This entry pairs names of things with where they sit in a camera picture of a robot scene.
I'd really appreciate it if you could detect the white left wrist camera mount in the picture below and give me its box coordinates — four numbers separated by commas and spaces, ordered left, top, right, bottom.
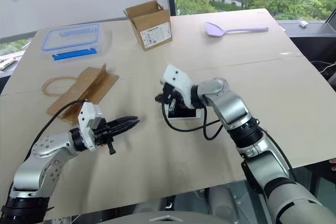
77, 101, 103, 152

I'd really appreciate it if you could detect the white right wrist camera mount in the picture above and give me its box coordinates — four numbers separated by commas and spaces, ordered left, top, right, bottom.
162, 64, 194, 109

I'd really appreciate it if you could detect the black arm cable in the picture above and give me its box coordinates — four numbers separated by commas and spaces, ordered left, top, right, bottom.
25, 99, 89, 162
161, 98, 297, 180

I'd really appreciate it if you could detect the white power strip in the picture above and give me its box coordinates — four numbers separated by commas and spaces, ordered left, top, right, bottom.
0, 57, 17, 71

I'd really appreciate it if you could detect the white smartphone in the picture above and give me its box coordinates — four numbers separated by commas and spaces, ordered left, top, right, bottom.
167, 100, 203, 121

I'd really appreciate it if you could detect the white cable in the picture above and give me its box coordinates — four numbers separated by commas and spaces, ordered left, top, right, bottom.
310, 60, 336, 80

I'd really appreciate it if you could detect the grey robot torso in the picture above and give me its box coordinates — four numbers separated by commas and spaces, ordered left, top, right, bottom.
101, 209, 266, 224

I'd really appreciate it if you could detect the grey rounded robot leg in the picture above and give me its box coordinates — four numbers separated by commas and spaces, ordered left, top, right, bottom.
206, 184, 243, 224

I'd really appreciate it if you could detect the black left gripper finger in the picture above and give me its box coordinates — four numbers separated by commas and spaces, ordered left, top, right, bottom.
107, 115, 139, 127
109, 119, 141, 137

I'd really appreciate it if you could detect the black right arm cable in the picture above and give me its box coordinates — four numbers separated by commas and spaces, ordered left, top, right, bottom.
161, 98, 297, 180

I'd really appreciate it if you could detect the flat brown paper bag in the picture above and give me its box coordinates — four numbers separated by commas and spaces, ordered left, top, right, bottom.
41, 63, 120, 125

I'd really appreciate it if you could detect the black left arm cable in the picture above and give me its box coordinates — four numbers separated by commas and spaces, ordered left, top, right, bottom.
25, 99, 89, 162

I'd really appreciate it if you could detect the clear container with blue lid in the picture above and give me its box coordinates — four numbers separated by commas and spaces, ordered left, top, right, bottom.
39, 22, 103, 62

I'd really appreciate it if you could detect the purple plastic spatula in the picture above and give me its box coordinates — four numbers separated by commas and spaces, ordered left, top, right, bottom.
205, 21, 269, 37

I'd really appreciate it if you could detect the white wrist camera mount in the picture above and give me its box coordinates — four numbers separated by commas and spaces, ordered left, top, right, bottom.
162, 64, 194, 109
77, 101, 103, 152

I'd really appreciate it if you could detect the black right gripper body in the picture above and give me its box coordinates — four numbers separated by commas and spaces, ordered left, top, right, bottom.
160, 82, 190, 111

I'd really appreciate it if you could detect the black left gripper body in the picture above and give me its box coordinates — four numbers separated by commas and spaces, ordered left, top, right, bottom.
92, 118, 118, 156

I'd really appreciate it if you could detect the open brown cardboard box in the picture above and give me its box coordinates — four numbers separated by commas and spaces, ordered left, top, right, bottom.
123, 0, 173, 51

